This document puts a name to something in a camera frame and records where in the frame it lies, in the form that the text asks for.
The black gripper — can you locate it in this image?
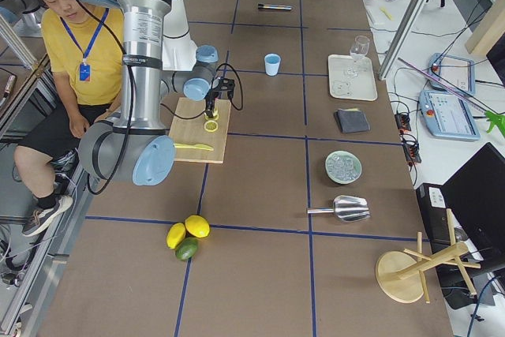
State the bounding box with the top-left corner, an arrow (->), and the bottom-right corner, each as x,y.
204,77 -> 235,119

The lemon slice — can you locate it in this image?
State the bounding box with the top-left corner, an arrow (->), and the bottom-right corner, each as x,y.
204,120 -> 219,133

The steel muddler black tip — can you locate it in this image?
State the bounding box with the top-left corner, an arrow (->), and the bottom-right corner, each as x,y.
257,3 -> 293,12

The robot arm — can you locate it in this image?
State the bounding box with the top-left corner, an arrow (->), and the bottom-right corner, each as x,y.
1,0 -> 43,29
78,0 -> 219,185

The light blue cup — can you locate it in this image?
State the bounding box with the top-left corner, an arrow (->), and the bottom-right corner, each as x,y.
264,53 -> 281,77

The yellow lemon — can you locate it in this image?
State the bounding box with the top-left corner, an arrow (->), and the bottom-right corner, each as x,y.
184,215 -> 211,238
166,223 -> 186,249

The wooden cup tree stand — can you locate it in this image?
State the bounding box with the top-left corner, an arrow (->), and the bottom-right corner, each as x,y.
375,208 -> 480,304

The wooden cutting board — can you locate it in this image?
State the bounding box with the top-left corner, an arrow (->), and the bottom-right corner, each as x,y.
169,97 -> 231,163

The yellow plastic knife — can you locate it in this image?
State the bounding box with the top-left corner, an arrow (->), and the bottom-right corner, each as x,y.
174,143 -> 214,152

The green lime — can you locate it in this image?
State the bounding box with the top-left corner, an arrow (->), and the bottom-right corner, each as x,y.
175,237 -> 199,261

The grey folded cloth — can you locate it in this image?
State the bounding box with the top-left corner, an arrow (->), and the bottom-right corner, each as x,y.
334,108 -> 370,133

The cream bear tray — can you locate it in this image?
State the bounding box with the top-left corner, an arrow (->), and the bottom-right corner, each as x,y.
327,54 -> 378,101

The green bowl of ice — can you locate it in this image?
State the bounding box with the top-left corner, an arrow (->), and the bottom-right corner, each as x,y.
324,151 -> 362,185

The person in yellow shirt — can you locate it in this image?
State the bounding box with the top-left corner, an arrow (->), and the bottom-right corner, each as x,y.
14,0 -> 124,237

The clear wine glass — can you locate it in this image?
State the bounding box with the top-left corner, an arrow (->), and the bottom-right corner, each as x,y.
343,36 -> 370,78

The metal ice scoop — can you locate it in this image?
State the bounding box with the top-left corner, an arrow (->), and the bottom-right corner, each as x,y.
307,195 -> 370,223

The blue teach pendant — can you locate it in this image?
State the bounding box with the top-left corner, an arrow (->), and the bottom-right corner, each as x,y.
419,90 -> 481,141
427,53 -> 476,95

